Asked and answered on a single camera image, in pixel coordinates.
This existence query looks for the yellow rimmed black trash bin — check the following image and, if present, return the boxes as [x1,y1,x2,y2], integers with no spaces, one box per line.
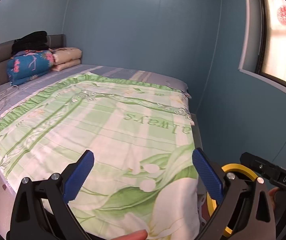
[206,163,258,237]

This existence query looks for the person's right hand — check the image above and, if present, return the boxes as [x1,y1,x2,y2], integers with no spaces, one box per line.
[269,187,280,210]

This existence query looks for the person's left hand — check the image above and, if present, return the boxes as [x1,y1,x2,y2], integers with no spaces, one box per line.
[112,230,148,240]

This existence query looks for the green white floral quilt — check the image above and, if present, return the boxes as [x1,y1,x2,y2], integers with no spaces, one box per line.
[0,72,200,240]

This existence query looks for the beige folded pillow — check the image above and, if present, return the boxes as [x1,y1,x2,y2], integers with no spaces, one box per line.
[51,47,82,72]

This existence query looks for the blue floral folded blanket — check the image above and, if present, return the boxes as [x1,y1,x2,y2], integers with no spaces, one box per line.
[6,50,54,86]

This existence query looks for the black clothing pile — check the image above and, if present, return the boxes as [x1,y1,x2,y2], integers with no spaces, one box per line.
[11,30,49,56]

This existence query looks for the window with grey frame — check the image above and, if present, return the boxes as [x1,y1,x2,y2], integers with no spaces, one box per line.
[238,0,286,93]

